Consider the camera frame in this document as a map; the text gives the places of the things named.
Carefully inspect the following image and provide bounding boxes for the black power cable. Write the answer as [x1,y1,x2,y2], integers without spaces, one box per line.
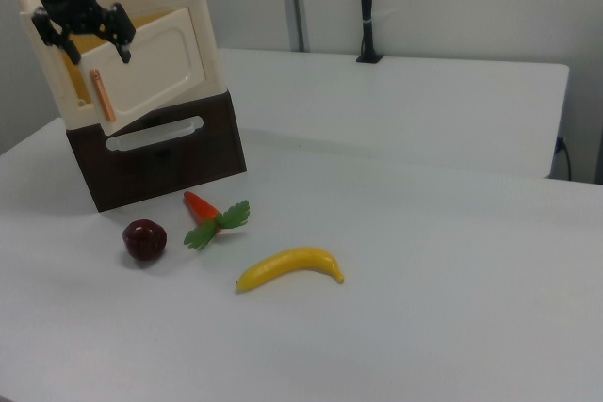
[554,136,574,182]

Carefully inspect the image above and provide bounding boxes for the cream cabinet door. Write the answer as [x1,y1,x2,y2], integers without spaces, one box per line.
[76,8,212,137]

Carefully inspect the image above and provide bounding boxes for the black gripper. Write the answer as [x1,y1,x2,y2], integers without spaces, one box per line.
[30,0,138,67]

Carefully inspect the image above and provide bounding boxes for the cream plastic cabinet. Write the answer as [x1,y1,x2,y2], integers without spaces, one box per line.
[11,0,231,134]

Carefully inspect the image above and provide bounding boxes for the dark brown wooden drawer box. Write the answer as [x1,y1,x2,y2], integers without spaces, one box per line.
[64,88,249,214]

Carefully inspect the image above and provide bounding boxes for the orange toy carrot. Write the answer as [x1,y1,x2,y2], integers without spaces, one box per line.
[182,190,252,252]

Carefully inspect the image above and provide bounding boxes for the copper door handle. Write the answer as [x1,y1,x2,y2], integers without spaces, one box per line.
[89,68,118,122]

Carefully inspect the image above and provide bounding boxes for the yellow toy banana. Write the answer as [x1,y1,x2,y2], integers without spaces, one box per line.
[234,246,346,295]

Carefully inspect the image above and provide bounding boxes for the black pole with clamp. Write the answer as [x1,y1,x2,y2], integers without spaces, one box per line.
[355,0,386,65]

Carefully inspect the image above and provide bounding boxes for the red toy apple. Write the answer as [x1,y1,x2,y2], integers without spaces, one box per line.
[122,218,169,264]

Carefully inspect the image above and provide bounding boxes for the white drawer handle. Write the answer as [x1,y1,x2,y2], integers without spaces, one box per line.
[106,115,205,153]

